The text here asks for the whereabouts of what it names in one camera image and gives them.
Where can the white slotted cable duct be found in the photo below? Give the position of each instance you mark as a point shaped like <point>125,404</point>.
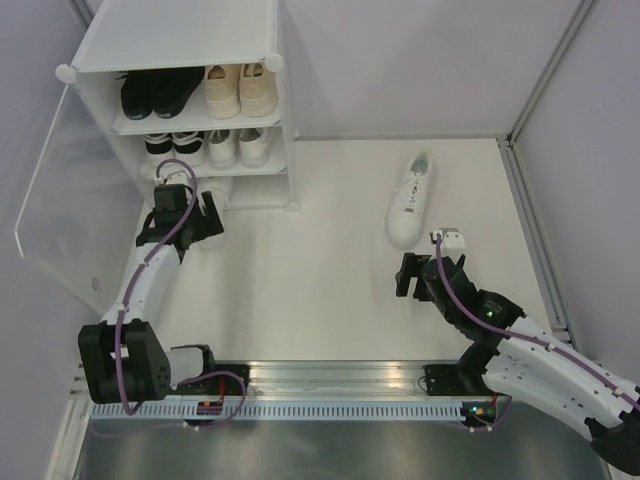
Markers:
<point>237,409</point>

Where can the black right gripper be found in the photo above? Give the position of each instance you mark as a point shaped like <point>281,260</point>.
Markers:
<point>412,273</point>

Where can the aluminium corner frame post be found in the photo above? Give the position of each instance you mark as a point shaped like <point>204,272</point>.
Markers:
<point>568,37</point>

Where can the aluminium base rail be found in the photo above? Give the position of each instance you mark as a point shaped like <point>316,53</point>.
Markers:
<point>437,379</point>

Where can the white plastic shoe cabinet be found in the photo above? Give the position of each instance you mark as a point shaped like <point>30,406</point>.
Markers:
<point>126,36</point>

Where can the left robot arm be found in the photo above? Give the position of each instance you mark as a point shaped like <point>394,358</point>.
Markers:
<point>123,359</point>

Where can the black canvas sneaker front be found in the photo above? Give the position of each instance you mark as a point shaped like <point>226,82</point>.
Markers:
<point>172,88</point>

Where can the beige lace sneaker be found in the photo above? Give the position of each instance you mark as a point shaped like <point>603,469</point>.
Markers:
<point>222,90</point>
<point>257,90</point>

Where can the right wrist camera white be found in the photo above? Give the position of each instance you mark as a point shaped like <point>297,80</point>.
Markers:
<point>451,239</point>

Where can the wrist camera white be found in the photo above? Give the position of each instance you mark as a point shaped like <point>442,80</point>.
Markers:
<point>451,239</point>
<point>174,176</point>

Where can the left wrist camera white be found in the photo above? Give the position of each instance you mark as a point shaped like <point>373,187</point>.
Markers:
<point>174,176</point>

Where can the black white patterned sneaker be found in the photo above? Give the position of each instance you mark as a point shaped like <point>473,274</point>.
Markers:
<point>189,147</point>

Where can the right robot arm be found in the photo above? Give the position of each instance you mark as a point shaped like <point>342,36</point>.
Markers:
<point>511,355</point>

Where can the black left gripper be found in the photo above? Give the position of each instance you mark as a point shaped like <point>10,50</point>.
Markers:
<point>201,226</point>

